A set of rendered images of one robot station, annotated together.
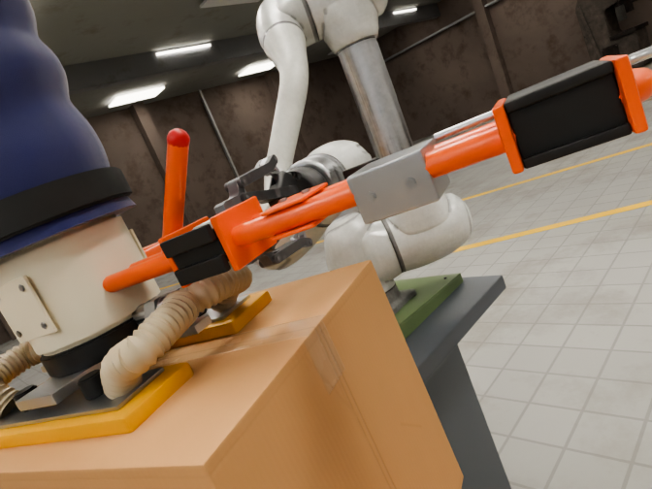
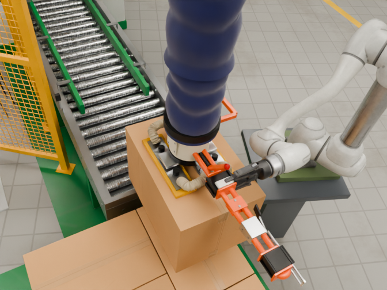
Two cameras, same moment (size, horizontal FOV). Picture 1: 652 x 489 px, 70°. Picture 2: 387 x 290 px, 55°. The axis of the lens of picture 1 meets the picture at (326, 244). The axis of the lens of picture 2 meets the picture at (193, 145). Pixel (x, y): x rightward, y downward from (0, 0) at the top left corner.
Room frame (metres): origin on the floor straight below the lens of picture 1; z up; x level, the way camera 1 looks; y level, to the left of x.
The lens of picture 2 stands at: (-0.28, -0.14, 2.36)
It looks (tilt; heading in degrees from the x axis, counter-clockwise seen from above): 50 degrees down; 26
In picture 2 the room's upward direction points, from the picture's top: 9 degrees clockwise
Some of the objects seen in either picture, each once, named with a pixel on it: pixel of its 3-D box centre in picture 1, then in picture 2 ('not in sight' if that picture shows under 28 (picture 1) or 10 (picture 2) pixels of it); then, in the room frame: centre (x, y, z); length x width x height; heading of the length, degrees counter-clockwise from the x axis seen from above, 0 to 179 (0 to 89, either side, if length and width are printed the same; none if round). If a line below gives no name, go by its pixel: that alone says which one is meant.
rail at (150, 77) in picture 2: not in sight; (135, 62); (1.58, 1.38, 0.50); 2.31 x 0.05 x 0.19; 61
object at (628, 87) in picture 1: (562, 114); (274, 263); (0.34, -0.20, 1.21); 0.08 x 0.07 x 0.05; 61
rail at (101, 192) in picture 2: not in sight; (52, 83); (1.01, 1.70, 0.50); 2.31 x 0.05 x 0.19; 61
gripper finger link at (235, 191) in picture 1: (229, 196); (231, 177); (0.53, 0.08, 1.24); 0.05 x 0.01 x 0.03; 151
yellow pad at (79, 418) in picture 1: (64, 400); (168, 161); (0.54, 0.37, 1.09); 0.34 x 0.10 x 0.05; 61
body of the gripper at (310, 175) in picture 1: (293, 199); (256, 172); (0.64, 0.02, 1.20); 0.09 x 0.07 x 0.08; 151
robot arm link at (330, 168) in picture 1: (314, 186); (271, 166); (0.71, -0.02, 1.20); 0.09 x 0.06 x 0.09; 61
